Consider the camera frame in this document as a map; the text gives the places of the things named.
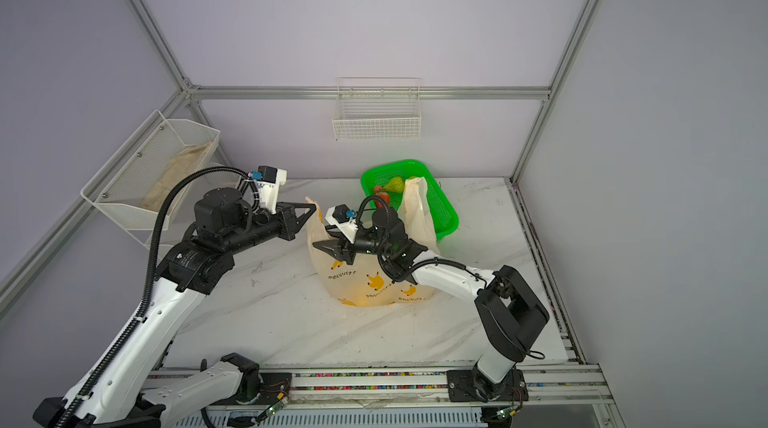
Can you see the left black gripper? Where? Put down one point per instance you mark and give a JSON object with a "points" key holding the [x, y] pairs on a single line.
{"points": [[289, 225]]}

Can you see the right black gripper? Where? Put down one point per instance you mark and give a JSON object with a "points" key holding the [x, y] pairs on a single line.
{"points": [[338, 250]]}

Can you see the beige plastic bag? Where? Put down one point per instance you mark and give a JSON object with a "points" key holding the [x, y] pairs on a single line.
{"points": [[368, 275]]}

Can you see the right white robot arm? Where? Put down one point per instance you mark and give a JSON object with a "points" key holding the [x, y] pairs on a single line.
{"points": [[510, 312]]}

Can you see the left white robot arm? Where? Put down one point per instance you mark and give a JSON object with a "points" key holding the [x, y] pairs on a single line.
{"points": [[111, 393]]}

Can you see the red fake strawberry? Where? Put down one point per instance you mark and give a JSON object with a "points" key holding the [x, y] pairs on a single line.
{"points": [[382, 194]]}

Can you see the green fake pear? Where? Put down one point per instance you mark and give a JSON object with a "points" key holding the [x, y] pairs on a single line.
{"points": [[395, 185]]}

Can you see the green plastic basket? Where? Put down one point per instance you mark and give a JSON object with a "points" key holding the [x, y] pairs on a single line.
{"points": [[444, 217]]}

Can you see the lower white mesh shelf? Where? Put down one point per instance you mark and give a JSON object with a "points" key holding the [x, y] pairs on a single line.
{"points": [[182, 215]]}

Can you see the white mesh shelf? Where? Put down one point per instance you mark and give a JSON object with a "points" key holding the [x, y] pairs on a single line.
{"points": [[182, 215], [130, 188]]}

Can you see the folded beige bags in shelf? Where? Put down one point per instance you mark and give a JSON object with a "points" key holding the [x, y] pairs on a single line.
{"points": [[160, 177]]}

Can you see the upper white mesh shelf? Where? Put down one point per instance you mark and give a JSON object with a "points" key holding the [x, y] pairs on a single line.
{"points": [[130, 188]]}

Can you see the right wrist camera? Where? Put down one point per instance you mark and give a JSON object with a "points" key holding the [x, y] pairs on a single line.
{"points": [[341, 222]]}

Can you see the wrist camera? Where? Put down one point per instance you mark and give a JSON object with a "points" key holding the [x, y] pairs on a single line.
{"points": [[341, 222], [266, 182]]}

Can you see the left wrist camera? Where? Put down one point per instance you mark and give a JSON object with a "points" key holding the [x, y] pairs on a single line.
{"points": [[266, 182]]}

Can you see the white wire wall basket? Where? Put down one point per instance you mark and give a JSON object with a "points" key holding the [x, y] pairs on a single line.
{"points": [[377, 109]]}

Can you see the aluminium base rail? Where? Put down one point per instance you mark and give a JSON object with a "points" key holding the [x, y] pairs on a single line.
{"points": [[413, 397]]}

